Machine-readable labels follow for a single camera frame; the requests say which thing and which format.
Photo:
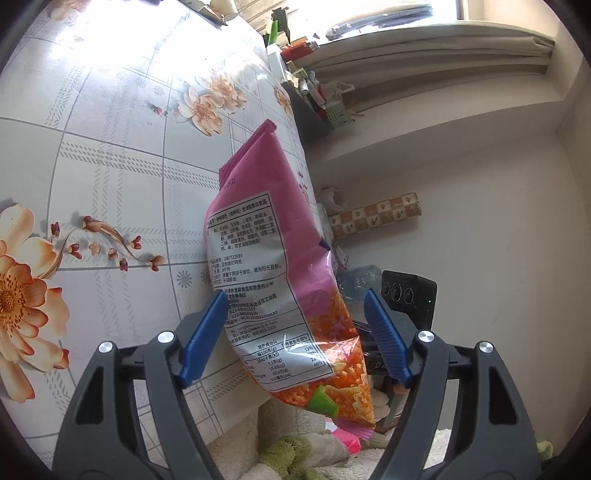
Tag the grey cabinet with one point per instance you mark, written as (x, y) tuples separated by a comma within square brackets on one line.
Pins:
[(314, 124)]

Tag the green plush patch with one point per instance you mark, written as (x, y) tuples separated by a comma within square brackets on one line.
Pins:
[(291, 459)]

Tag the green flat package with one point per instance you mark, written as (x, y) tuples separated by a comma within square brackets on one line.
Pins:
[(273, 32)]

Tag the patterned wallpaper roll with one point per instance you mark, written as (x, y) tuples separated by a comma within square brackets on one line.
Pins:
[(378, 214)]

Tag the red bottle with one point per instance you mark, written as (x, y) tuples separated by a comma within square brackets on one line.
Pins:
[(295, 51)]

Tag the white fleece blanket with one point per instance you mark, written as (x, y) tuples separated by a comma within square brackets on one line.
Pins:
[(286, 424)]

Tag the floral tablecloth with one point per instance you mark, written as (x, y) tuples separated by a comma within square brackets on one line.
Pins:
[(115, 161)]

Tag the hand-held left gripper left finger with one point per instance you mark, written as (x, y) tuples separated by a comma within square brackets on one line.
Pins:
[(203, 341)]

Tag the crumpled white plastic bag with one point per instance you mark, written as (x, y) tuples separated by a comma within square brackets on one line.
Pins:
[(328, 198)]

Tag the grey window curtain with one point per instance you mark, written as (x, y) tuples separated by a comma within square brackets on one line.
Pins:
[(415, 60)]

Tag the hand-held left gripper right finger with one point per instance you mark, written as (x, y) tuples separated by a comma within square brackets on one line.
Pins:
[(388, 341)]

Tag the green plastic storage basket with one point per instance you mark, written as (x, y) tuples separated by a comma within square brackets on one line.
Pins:
[(340, 116)]

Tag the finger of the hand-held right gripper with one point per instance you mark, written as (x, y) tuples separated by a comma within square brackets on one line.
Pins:
[(364, 334)]

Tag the clear plastic bottle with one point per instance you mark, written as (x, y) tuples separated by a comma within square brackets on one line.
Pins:
[(358, 288)]

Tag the pink snack bag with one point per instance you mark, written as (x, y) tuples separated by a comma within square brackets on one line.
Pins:
[(268, 221)]

